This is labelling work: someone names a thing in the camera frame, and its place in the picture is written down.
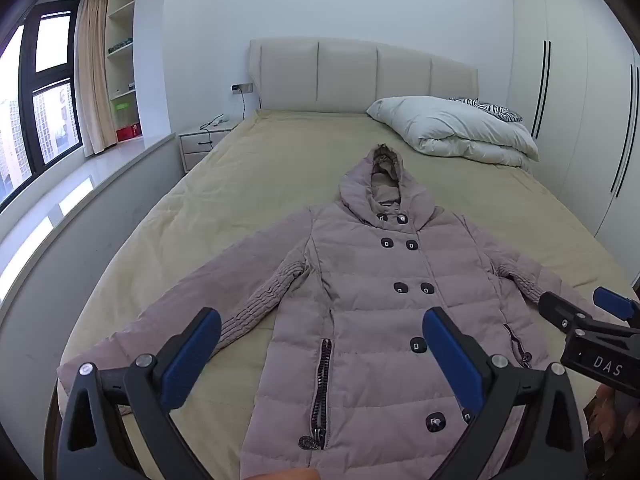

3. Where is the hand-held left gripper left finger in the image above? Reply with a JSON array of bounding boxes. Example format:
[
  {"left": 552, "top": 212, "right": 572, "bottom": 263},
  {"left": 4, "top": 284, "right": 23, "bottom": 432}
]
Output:
[{"left": 56, "top": 307, "right": 223, "bottom": 480}]

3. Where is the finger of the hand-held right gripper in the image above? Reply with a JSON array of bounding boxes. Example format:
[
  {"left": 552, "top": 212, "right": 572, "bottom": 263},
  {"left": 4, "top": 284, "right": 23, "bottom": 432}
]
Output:
[
  {"left": 592, "top": 287, "right": 640, "bottom": 321},
  {"left": 539, "top": 291, "right": 640, "bottom": 340}
]

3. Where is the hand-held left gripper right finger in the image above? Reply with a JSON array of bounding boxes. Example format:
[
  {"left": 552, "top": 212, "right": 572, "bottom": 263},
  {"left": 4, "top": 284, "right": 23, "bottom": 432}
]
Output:
[{"left": 422, "top": 307, "right": 588, "bottom": 480}]

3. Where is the mauve hooded puffer coat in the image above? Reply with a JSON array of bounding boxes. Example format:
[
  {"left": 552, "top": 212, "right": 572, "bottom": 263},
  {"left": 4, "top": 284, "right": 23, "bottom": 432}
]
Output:
[{"left": 56, "top": 144, "right": 606, "bottom": 480}]

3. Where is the person's left hand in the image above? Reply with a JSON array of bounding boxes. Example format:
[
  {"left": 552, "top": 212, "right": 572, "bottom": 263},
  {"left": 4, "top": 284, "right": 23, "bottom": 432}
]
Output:
[{"left": 249, "top": 469, "right": 321, "bottom": 480}]

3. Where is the bed with beige sheet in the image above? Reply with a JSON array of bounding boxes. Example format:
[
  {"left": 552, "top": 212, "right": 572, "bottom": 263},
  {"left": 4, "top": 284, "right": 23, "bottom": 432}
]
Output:
[{"left": 44, "top": 108, "right": 633, "bottom": 480}]

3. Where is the white window ledge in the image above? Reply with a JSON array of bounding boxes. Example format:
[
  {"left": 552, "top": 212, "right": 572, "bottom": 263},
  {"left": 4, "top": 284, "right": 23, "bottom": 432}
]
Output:
[{"left": 0, "top": 132, "right": 182, "bottom": 321}]

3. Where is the white wardrobe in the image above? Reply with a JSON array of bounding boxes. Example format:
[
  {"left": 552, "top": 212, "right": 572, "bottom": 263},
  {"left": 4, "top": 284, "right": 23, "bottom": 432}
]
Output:
[{"left": 509, "top": 0, "right": 640, "bottom": 251}]

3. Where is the white nightstand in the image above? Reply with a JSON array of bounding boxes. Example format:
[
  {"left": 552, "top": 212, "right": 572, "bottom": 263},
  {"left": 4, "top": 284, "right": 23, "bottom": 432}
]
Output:
[{"left": 178, "top": 119, "right": 243, "bottom": 173}]

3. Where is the white folded duvet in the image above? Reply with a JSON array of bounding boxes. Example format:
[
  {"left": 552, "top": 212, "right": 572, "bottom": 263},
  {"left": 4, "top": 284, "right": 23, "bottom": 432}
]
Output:
[{"left": 366, "top": 96, "right": 540, "bottom": 167}]

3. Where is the zebra print pillow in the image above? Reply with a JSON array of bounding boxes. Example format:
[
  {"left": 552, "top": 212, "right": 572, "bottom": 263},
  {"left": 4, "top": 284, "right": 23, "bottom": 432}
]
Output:
[{"left": 446, "top": 97, "right": 524, "bottom": 123}]

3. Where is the cream padded headboard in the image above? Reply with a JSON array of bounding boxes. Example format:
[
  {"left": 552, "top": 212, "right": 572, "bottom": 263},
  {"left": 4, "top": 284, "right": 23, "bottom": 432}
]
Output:
[{"left": 248, "top": 37, "right": 480, "bottom": 115}]

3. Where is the beige curtain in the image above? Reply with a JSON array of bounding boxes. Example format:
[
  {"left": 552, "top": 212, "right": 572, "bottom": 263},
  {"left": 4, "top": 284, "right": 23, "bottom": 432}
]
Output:
[{"left": 74, "top": 0, "right": 117, "bottom": 158}]

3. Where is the black framed window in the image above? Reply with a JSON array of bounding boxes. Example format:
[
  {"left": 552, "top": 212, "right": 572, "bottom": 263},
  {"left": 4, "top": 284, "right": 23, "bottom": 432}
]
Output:
[{"left": 0, "top": 0, "right": 84, "bottom": 213}]

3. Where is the white built-in shelf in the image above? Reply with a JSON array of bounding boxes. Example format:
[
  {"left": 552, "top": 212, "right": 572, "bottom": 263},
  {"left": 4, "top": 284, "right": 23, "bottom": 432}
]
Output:
[{"left": 104, "top": 0, "right": 143, "bottom": 147}]

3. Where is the black charger cable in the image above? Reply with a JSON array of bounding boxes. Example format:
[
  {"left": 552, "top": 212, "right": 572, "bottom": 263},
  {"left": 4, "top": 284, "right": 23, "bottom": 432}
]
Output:
[{"left": 200, "top": 91, "right": 248, "bottom": 148}]

